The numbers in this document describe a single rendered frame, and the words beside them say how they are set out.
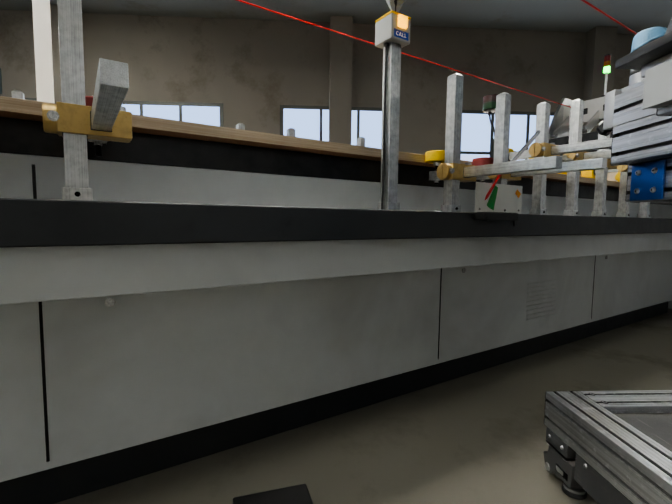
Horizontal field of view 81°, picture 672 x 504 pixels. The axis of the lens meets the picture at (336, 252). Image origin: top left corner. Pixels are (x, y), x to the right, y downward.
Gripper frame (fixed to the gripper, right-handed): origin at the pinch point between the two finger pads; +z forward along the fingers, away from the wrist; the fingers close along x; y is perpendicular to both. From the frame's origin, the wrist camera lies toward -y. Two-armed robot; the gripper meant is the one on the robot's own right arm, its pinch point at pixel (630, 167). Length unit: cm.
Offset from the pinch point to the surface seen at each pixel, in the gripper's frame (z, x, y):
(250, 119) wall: -120, 78, -485
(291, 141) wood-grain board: -6, -78, -52
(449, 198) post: 8.4, -30.6, -37.1
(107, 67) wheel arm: -2, -126, -7
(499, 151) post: -8.8, -5.6, -37.5
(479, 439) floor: 83, -27, -25
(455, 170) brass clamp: -0.2, -30.2, -35.5
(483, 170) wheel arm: 0.2, -26.4, -28.2
